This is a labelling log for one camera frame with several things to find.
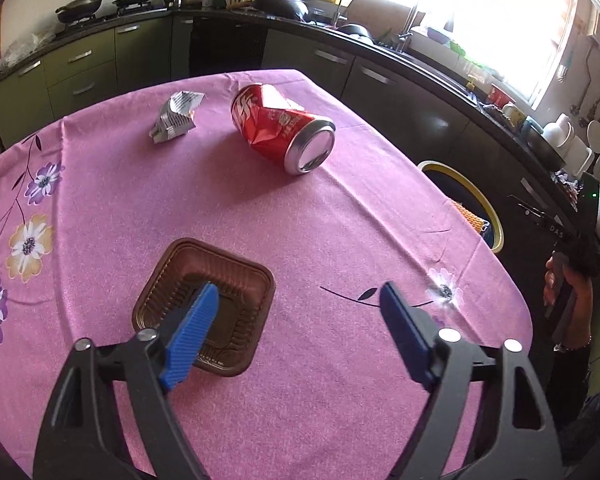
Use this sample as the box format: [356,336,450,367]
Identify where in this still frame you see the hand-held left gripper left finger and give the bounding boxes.
[32,281,220,480]

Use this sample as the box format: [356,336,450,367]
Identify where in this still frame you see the pink floral tablecloth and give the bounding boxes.
[0,69,533,478]

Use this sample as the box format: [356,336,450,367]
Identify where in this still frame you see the orange foam net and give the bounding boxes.
[447,199,486,233]

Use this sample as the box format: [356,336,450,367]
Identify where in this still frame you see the steel faucet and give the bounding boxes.
[397,0,453,53]

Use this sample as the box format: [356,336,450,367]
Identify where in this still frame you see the person's right hand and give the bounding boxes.
[542,255,595,351]

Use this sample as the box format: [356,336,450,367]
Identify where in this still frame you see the brown plastic tray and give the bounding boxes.
[131,238,276,377]

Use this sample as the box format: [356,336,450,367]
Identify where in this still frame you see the yellow rimmed trash bin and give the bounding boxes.
[417,161,505,255]

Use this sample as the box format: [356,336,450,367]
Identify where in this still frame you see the black wok with lid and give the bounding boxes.
[55,0,103,23]

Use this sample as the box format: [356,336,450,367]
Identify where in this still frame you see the person's right forearm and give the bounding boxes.
[550,345,600,466]

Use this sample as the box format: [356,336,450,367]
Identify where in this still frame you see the crumpled silver wrapper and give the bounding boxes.
[150,91,206,145]

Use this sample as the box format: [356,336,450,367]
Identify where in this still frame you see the large black wok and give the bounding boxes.
[252,0,311,21]

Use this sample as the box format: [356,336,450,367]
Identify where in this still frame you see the white jug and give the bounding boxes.
[542,114,576,148]

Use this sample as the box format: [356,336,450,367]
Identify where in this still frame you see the clear plastic bags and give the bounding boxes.
[0,32,56,68]

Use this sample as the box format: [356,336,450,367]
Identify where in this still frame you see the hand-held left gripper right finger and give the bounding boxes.
[379,281,566,480]

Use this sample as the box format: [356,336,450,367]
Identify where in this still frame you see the green kitchen cabinets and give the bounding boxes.
[0,10,600,401]

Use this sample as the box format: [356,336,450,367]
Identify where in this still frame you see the dented red soda can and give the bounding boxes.
[231,83,337,176]

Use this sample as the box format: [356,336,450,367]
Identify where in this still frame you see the colourful snack bag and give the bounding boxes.
[552,169,581,201]

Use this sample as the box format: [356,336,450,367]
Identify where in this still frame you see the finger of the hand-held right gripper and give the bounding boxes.
[507,194,565,235]

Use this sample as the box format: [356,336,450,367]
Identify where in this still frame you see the red cup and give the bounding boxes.
[487,85,513,108]

